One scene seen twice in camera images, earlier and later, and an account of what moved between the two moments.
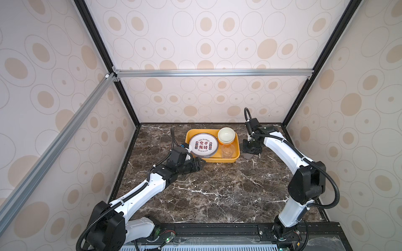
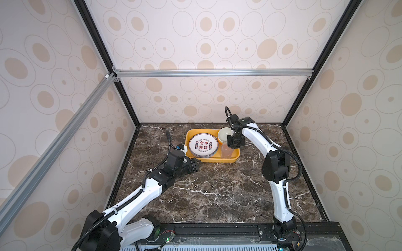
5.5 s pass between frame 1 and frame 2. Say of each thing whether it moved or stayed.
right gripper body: moved
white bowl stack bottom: stayed
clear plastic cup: stayed
